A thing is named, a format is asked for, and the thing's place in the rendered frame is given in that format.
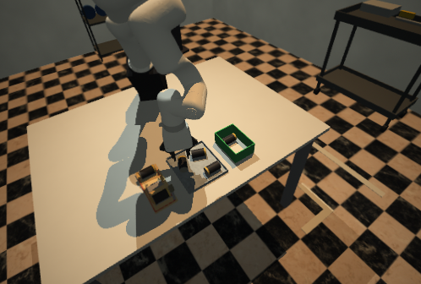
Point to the green open-top box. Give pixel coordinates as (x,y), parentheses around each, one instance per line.
(238,149)

